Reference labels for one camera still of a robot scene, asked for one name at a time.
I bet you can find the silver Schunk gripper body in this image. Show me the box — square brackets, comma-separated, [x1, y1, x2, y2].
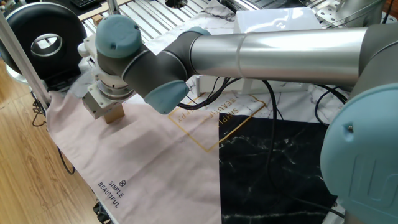
[82, 90, 124, 121]

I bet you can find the wooden block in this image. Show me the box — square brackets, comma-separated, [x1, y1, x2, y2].
[103, 104, 126, 124]

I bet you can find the marble pink black tablecloth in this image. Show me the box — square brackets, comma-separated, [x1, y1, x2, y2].
[45, 0, 349, 224]

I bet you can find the silver metal pole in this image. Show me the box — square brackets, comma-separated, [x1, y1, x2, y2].
[107, 0, 121, 16]

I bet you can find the black keyboard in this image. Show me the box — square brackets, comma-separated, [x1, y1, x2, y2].
[70, 0, 98, 9]

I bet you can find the white plastic box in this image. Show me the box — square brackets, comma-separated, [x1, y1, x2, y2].
[195, 74, 249, 97]

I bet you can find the silver metal fixture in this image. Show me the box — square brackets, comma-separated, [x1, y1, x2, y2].
[313, 0, 386, 27]

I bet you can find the thin black cable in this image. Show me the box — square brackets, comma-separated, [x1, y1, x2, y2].
[30, 90, 76, 175]

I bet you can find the aluminium frame post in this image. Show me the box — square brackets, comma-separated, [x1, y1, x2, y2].
[0, 12, 52, 106]

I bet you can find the black round ring device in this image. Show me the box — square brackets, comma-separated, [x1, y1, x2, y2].
[0, 2, 88, 85]

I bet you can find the black bracket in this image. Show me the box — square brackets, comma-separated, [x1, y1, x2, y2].
[92, 201, 113, 224]

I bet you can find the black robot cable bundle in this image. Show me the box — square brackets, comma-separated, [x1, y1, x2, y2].
[177, 77, 242, 110]

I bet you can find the black cable green connector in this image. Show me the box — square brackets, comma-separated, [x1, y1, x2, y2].
[262, 80, 346, 218]

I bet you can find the looped black cable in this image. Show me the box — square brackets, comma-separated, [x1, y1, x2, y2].
[313, 83, 348, 126]

